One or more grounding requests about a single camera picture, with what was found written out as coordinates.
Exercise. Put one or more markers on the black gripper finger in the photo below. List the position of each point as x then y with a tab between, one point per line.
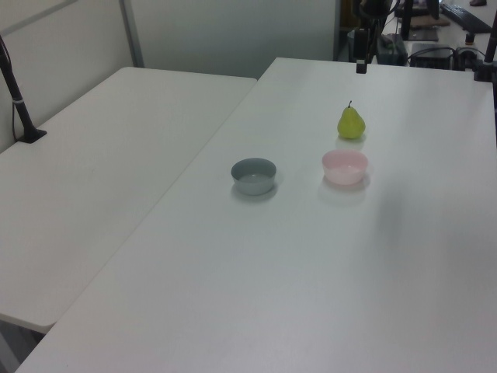
361	46
372	40

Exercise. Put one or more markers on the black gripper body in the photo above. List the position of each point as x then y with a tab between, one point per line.
376	8

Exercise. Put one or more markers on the green yellow pear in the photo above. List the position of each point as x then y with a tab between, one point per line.
350	124

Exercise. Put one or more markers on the pink bowl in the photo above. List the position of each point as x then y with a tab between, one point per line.
343	171

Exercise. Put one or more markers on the grey bowl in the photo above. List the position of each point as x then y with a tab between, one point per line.
253	185

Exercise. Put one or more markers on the grey waste bin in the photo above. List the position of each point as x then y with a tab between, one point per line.
351	42

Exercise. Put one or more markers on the dark green case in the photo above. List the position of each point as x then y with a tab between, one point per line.
394	50

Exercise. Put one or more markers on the black monitor stand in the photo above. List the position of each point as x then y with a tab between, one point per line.
407	19

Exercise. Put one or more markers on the brown desk pad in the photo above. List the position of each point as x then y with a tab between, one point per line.
427	22

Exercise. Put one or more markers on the black electronics box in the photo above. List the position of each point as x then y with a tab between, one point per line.
431	58

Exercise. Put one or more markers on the black keyboard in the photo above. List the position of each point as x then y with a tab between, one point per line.
466	17

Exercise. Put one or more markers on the white side table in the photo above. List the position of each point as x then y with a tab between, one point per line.
97	175

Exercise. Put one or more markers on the black clamped camera pole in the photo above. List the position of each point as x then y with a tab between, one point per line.
490	50

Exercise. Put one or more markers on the grey partition post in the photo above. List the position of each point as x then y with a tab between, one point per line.
132	35

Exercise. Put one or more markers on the black camera stand with base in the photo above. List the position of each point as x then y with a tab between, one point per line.
19	105

